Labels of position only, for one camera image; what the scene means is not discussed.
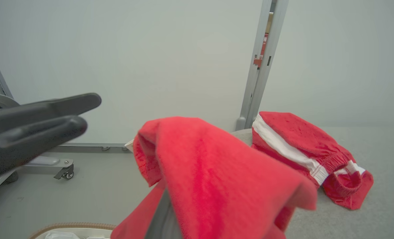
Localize red printed label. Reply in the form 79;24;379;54
253;33;269;69

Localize red shorts white stripes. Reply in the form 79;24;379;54
251;111;374;210

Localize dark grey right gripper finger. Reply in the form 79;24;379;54
0;115;88;184
145;189;185;239
0;93;102;139

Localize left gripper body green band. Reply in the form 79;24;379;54
0;94;20;115

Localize red shirt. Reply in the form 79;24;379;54
110;116;318;239

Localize black caster wheel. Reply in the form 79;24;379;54
53;164;75;181

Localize grey partition base rail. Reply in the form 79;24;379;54
48;142;133;153

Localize grey metal partition foot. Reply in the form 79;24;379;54
22;155;74;175

